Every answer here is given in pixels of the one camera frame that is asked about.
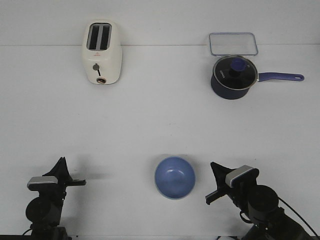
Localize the blue bowl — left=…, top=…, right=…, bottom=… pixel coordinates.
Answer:
left=154, top=156, right=196, bottom=200

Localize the blue saucepan with handle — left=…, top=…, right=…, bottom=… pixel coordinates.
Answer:
left=210, top=72, right=305, bottom=100

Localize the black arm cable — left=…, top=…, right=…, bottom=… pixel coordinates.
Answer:
left=276, top=194, right=320, bottom=238

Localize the glass pot lid blue knob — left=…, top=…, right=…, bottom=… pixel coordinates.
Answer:
left=212, top=55, right=259, bottom=91

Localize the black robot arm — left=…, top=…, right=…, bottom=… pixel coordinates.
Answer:
left=25, top=156, right=86, bottom=240
left=205, top=162, right=320, bottom=240

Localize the white two-slot toaster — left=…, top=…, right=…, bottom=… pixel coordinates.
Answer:
left=81, top=19, right=123, bottom=85

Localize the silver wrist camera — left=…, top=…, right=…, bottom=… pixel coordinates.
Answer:
left=225, top=165, right=260, bottom=188
left=27, top=176, right=58, bottom=192

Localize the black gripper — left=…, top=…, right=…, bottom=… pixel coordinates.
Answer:
left=205, top=162, right=248, bottom=206
left=39, top=157, right=87, bottom=200

